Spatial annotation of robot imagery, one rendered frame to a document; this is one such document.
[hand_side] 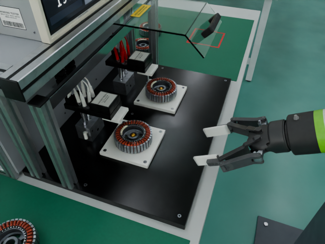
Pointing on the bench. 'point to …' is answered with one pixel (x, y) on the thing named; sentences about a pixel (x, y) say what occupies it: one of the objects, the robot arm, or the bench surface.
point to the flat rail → (86, 67)
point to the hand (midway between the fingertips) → (208, 145)
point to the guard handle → (211, 25)
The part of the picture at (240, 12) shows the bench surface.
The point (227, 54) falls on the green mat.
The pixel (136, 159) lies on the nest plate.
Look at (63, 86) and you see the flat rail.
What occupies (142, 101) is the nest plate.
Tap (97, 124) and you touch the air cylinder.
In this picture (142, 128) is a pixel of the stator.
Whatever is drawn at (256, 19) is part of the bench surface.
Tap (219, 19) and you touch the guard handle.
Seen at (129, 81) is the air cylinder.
